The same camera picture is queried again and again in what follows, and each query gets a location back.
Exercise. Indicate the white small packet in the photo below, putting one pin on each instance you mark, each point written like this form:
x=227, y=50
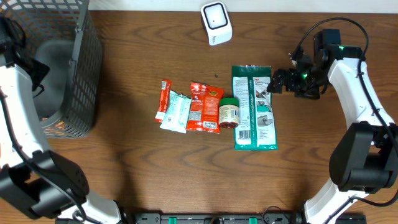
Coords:
x=176, y=116

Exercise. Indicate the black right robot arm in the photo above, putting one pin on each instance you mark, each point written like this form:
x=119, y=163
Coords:
x=365, y=160

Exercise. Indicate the black mounting rail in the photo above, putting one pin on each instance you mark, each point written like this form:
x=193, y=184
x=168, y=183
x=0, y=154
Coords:
x=155, y=218

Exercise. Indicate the green white 3M package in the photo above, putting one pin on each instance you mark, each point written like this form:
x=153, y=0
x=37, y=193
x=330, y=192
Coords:
x=256, y=130

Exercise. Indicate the grey mesh basket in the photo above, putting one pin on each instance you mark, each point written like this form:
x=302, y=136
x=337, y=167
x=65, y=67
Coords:
x=61, y=35

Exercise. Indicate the red packet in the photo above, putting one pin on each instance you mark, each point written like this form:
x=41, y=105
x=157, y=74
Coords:
x=163, y=100

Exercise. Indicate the green lid jar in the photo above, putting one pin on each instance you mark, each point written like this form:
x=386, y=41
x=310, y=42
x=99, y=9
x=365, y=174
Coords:
x=229, y=113

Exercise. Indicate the white barcode scanner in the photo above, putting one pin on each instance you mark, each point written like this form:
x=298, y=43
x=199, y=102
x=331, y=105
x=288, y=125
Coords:
x=216, y=23

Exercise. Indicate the red snack bag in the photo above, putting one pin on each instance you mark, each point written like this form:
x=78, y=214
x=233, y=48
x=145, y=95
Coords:
x=204, y=109

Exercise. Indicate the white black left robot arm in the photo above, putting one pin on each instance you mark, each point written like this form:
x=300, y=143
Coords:
x=34, y=179

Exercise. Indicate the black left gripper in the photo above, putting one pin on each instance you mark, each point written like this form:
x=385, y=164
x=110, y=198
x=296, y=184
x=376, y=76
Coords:
x=38, y=68

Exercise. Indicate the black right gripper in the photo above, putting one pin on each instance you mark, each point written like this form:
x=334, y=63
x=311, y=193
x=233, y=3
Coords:
x=291, y=74

